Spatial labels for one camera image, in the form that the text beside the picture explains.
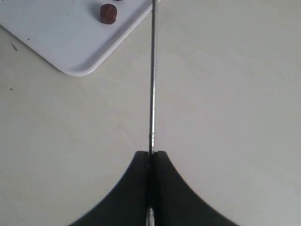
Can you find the thin metal skewer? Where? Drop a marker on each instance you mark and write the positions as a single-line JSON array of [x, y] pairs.
[[153, 74]]

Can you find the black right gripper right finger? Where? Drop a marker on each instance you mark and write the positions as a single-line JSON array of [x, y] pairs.
[[175, 203]]

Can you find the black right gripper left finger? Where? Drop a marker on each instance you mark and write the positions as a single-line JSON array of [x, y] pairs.
[[125, 204]]

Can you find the white rectangular plastic tray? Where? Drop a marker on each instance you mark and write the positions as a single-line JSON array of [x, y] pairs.
[[68, 33]]

